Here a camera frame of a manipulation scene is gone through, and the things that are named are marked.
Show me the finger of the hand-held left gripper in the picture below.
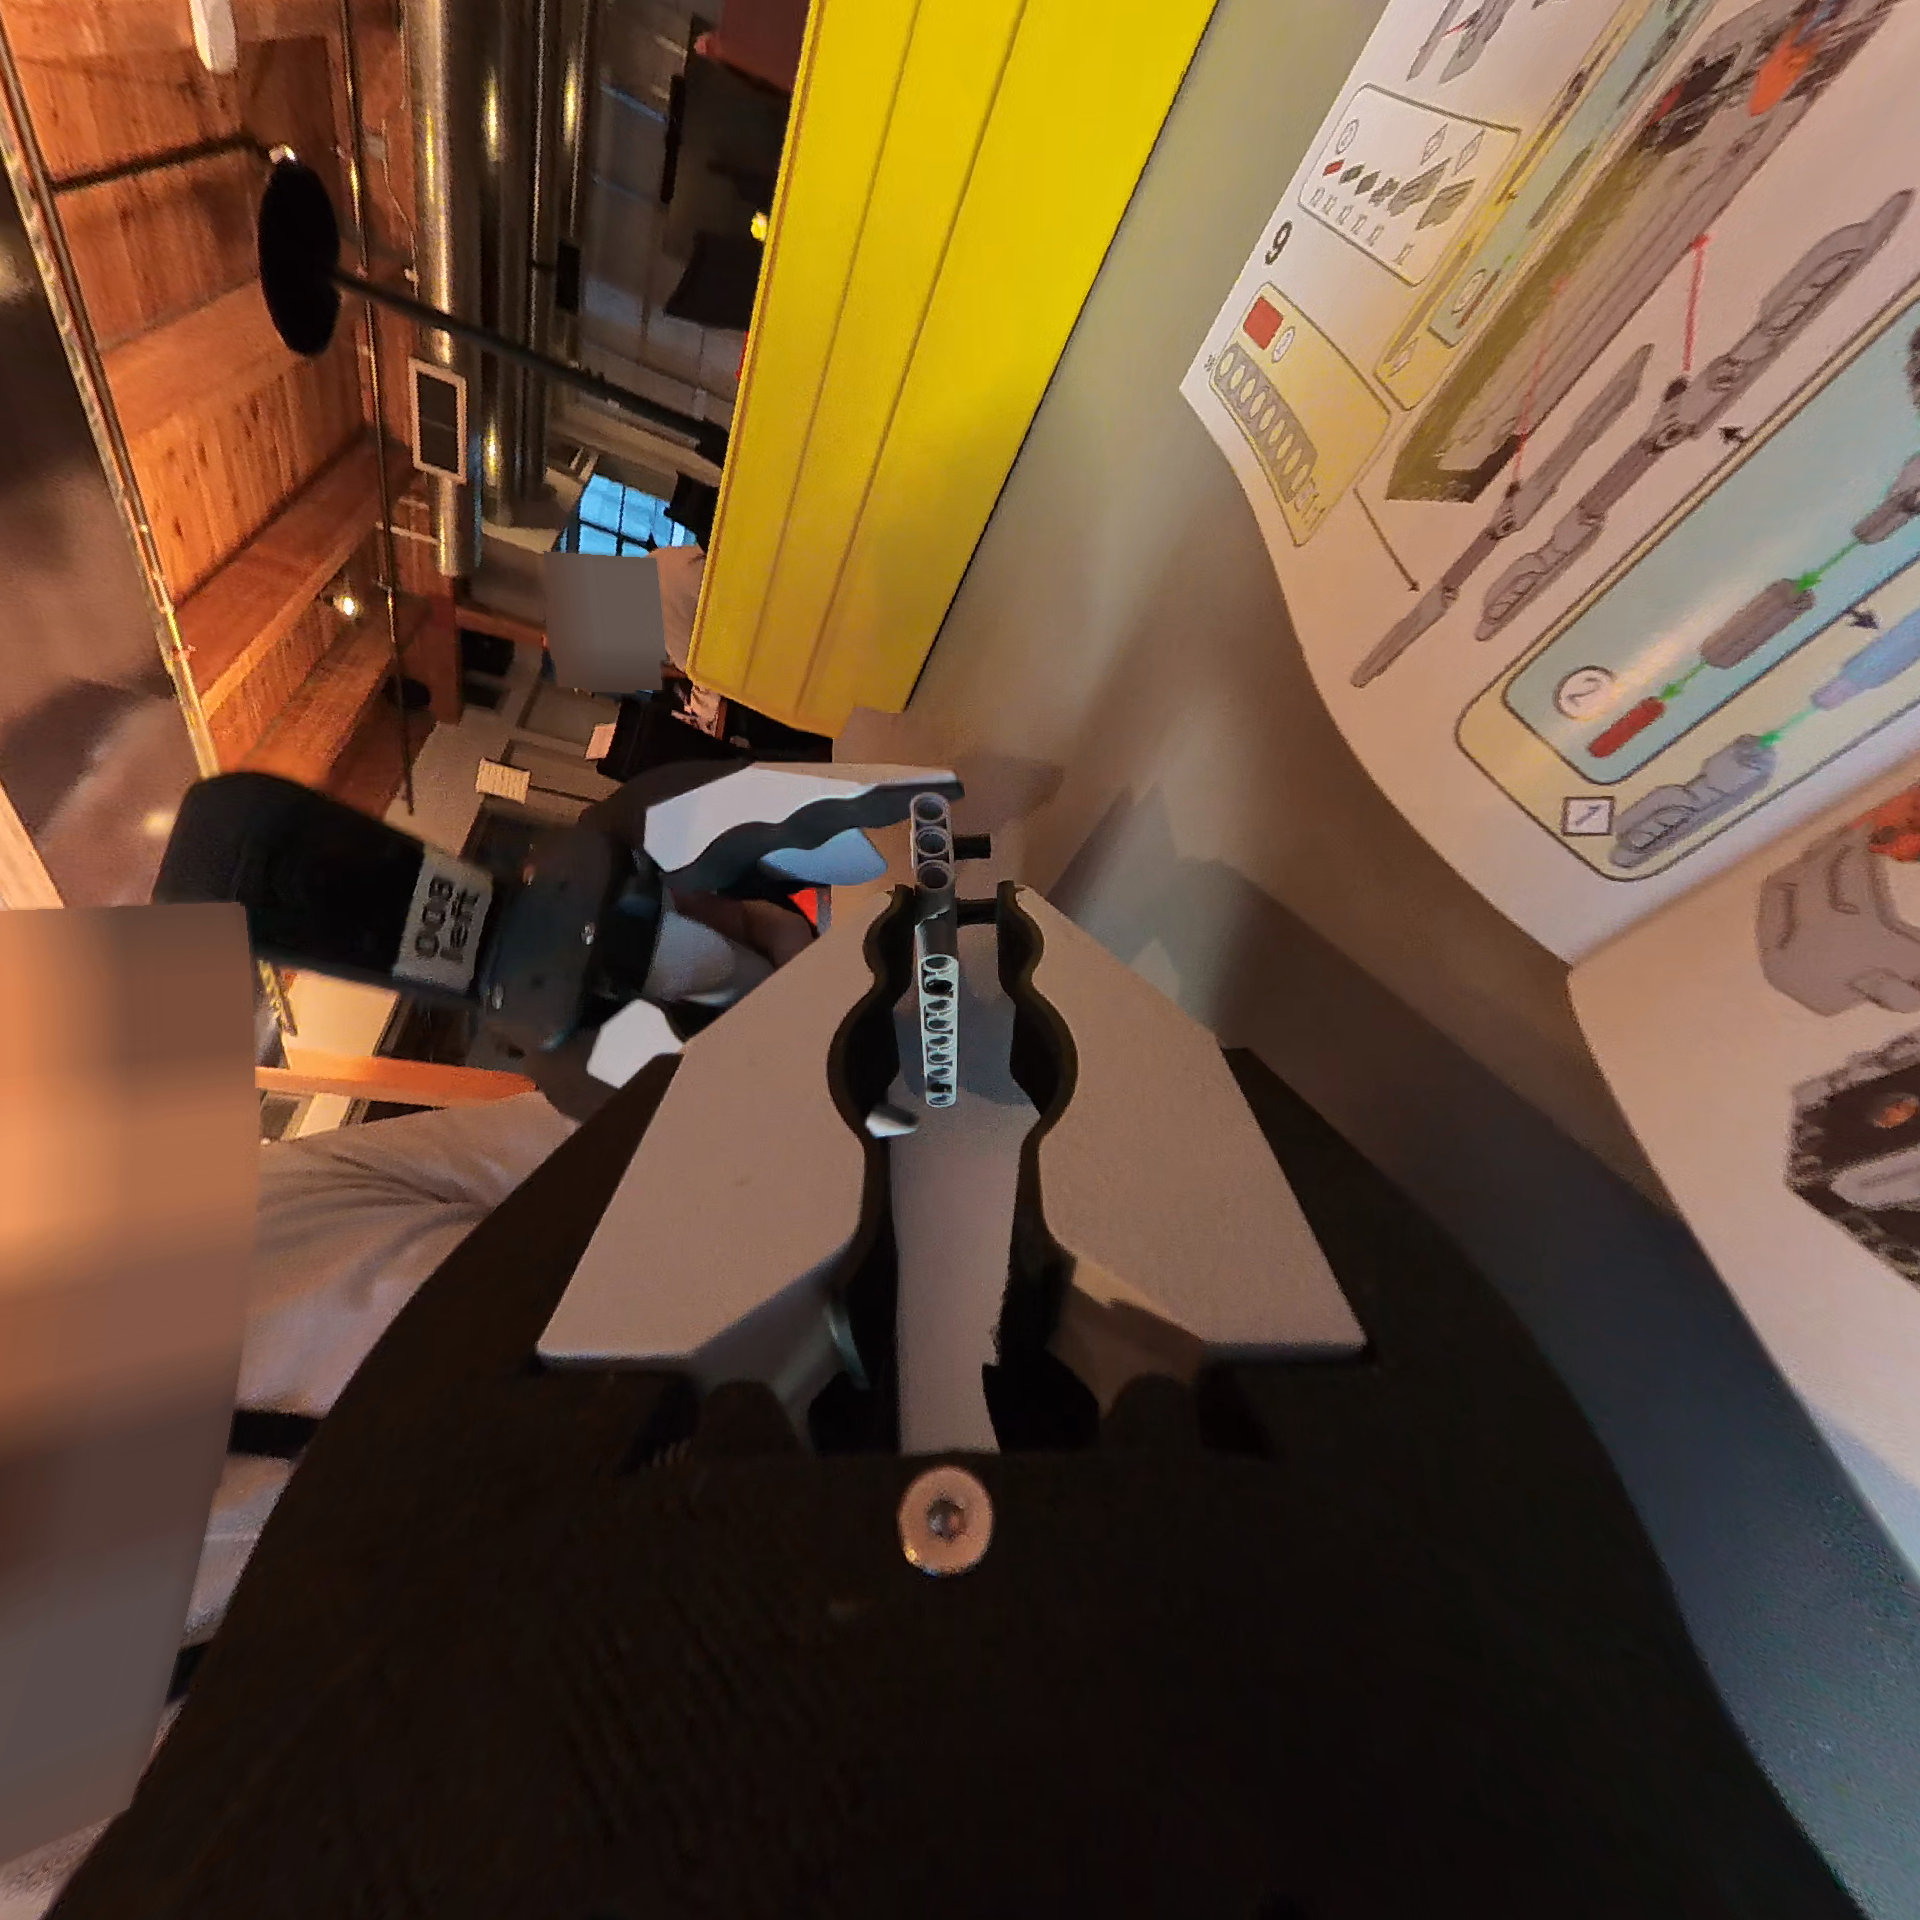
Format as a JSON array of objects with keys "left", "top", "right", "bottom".
[
  {"left": 643, "top": 758, "right": 967, "bottom": 903},
  {"left": 586, "top": 831, "right": 889, "bottom": 1086}
]

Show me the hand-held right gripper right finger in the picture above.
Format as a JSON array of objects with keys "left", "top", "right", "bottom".
[{"left": 991, "top": 882, "right": 1370, "bottom": 1403}]

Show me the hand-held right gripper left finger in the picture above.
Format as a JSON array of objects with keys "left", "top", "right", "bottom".
[{"left": 536, "top": 885, "right": 921, "bottom": 1420}]

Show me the grey panel beam assembly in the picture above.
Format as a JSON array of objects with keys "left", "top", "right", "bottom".
[{"left": 866, "top": 783, "right": 1000, "bottom": 1146}]

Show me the grey desk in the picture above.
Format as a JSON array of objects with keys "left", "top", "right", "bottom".
[{"left": 837, "top": 0, "right": 1920, "bottom": 1895}]

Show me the person in white shirt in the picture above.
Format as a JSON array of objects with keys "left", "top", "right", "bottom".
[{"left": 225, "top": 1093, "right": 601, "bottom": 1667}]

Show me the yellow plastic bin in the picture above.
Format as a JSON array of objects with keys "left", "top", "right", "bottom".
[{"left": 689, "top": 0, "right": 1220, "bottom": 735}]

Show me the white ceiling vent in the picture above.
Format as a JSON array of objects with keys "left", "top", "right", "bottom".
[{"left": 408, "top": 359, "right": 472, "bottom": 485}]

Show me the black round lamp on pole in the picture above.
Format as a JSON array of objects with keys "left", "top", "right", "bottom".
[{"left": 257, "top": 154, "right": 740, "bottom": 440}]

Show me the open instruction booklet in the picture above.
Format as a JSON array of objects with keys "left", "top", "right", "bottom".
[{"left": 1180, "top": 0, "right": 1920, "bottom": 1295}]

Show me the silver ventilation duct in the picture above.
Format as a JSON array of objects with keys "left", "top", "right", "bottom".
[{"left": 400, "top": 0, "right": 507, "bottom": 568}]

